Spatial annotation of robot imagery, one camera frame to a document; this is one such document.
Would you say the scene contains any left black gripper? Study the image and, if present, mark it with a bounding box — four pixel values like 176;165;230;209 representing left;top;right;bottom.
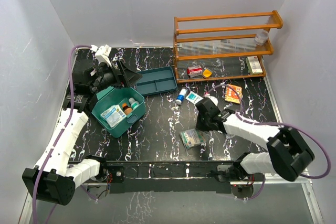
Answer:
90;59;142;93

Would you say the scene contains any white green cap bottle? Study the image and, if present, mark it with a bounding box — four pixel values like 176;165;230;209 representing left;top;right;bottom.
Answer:
129;98;140;110

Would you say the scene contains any brown medicine bottle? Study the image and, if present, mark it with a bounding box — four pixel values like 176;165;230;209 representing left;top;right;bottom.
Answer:
122;103;133;115

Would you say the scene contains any white blue gauze packet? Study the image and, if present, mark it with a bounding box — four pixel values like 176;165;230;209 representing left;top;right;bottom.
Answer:
100;105;127;128

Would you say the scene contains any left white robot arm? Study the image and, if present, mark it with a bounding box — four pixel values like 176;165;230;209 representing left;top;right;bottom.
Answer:
22;60;144;206

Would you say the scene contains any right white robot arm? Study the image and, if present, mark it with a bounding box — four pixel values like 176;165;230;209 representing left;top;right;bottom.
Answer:
196;98;314;182

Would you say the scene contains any teal white medicine sachet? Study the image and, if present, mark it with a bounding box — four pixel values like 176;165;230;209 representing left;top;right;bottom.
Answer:
186;91;204;105

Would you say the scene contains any red white medicine box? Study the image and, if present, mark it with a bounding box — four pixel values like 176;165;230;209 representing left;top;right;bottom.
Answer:
186;66;203;78

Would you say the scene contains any white green medicine box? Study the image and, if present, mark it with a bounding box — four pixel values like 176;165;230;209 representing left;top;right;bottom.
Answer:
246;56;263;75

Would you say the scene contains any dark teal divider tray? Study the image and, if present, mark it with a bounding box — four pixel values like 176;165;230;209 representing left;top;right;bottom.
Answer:
135;66;177;96

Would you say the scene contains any clear bag of bandages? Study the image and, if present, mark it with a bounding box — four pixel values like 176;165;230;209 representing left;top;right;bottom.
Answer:
180;129;208;151

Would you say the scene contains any orange notepad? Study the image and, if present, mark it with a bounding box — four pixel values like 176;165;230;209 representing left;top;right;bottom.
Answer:
224;84;243;104

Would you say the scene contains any white blue pill bottle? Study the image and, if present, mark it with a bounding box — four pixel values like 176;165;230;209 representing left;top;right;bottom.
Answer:
175;88;188;105

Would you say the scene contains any yellow orange small object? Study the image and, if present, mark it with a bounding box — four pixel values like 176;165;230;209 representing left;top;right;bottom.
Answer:
202;69;213;79

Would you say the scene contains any orange wooden shelf rack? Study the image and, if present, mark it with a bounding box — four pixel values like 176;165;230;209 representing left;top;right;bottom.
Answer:
173;10;284;83

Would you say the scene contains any clear plastic cup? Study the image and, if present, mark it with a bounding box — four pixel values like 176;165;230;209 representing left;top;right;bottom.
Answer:
255;29;269;46

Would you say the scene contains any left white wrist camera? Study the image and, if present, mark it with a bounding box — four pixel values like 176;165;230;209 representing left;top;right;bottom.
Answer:
90;45;112;67

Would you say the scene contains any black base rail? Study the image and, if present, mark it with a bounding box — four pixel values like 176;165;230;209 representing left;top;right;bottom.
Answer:
78;159;266;195

